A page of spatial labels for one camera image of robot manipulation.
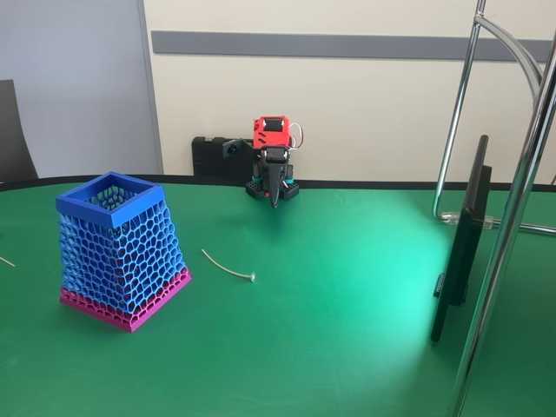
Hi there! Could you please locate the black plastic case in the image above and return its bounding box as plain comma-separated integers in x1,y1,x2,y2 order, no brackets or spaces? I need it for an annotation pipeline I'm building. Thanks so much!
191,136,255,177

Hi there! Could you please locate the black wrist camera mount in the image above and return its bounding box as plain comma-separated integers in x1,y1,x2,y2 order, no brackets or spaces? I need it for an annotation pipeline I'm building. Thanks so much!
222,137,254,160

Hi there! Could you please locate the white and red servo cable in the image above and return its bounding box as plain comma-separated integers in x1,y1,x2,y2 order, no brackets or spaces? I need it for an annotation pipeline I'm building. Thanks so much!
288,122,306,152

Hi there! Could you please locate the black monitor on stand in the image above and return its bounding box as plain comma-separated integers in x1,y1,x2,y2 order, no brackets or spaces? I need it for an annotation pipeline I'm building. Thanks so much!
429,134,494,344

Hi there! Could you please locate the grey wall rail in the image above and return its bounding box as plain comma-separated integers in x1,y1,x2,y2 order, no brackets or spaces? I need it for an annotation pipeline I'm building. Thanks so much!
150,30,553,62

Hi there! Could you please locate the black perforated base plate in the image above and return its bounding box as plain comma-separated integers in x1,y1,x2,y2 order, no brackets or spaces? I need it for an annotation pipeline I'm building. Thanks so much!
245,177,301,202

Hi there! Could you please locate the blue and pink lattice basket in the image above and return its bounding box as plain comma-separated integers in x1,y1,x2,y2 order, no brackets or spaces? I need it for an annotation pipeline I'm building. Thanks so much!
55,171,193,334

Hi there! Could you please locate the green table cloth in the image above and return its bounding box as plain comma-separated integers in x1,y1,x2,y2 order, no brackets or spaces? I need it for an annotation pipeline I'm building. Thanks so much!
0,173,556,417

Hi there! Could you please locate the chrome tube stand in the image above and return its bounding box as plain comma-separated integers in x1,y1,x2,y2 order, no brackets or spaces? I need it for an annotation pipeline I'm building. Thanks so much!
432,0,556,417

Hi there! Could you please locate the clear plastic clip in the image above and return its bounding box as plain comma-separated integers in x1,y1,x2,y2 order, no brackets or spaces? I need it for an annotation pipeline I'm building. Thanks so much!
440,210,501,230

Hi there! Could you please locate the dark chair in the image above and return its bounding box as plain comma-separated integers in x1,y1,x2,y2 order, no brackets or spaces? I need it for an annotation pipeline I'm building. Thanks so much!
0,79,39,183

